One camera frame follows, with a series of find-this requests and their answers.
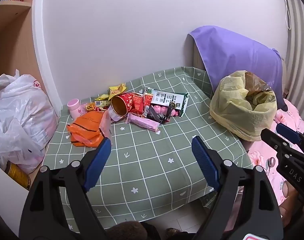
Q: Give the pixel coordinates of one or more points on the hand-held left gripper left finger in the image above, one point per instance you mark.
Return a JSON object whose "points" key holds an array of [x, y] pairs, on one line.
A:
{"points": [[99, 160]]}

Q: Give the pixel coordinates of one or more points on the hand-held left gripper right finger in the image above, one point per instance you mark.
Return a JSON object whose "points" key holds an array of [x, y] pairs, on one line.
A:
{"points": [[204, 160]]}

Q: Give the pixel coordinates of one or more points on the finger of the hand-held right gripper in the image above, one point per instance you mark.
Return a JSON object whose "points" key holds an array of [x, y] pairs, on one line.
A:
{"points": [[274, 140], [288, 133]]}

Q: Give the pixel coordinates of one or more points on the yellow plastic bin bag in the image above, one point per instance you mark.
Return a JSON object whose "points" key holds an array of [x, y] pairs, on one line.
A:
{"points": [[237, 110]]}

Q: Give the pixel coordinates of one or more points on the red paper cup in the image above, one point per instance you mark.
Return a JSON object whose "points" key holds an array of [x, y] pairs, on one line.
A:
{"points": [[123, 105]]}

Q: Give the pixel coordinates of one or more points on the green yellow snack wrapper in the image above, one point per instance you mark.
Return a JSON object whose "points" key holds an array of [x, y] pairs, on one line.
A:
{"points": [[102, 98]]}

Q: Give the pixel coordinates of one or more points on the red snack wrapper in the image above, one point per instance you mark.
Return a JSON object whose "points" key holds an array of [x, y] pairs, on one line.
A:
{"points": [[139, 103], [148, 99]]}

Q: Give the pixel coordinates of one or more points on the green white packet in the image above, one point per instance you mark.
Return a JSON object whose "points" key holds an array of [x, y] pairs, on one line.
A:
{"points": [[167, 97]]}

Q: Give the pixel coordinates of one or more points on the pink floral blanket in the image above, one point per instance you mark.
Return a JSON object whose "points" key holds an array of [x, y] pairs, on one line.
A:
{"points": [[262, 152]]}

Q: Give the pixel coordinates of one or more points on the orange plastic bag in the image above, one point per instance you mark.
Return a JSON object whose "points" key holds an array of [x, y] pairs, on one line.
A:
{"points": [[88, 127]]}

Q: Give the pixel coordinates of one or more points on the green checked tablecloth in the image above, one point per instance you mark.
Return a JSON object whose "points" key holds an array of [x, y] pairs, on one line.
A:
{"points": [[154, 155]]}

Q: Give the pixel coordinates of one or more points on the small red gold wrapper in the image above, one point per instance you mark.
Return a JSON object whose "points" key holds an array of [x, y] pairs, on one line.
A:
{"points": [[94, 106]]}

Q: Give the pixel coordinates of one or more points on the long pink packet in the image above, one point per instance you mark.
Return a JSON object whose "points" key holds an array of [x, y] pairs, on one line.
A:
{"points": [[142, 122]]}

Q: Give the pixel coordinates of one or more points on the small pink bottle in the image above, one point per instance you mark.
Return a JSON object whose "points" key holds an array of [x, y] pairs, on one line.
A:
{"points": [[75, 108]]}

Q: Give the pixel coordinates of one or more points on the black wrapper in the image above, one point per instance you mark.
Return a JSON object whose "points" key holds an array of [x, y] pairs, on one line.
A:
{"points": [[155, 117]]}

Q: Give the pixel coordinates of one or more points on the pink candy pack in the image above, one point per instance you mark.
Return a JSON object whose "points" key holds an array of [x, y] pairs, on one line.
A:
{"points": [[162, 109]]}

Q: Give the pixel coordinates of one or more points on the brown furry slipper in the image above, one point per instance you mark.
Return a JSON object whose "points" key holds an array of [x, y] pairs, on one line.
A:
{"points": [[177, 234], [134, 230]]}

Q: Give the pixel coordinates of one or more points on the gold tin can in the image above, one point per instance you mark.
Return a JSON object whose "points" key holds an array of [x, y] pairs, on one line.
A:
{"points": [[18, 175]]}

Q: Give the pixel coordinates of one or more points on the striped grey curtain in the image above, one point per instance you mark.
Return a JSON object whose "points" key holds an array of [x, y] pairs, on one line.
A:
{"points": [[299, 42]]}

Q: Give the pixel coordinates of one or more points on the white plastic bag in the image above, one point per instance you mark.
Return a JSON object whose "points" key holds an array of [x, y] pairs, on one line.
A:
{"points": [[21, 110]]}

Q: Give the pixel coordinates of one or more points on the purple cloth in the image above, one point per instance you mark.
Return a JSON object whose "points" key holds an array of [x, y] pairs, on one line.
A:
{"points": [[237, 52]]}

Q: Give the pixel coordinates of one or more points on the beige chair back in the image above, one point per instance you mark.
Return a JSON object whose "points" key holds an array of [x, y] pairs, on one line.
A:
{"points": [[197, 55]]}

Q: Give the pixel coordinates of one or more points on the white curved panel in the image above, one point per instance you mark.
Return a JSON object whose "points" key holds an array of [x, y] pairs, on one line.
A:
{"points": [[41, 42]]}

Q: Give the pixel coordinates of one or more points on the wooden shelf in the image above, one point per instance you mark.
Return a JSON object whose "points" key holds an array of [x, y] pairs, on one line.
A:
{"points": [[11, 35]]}

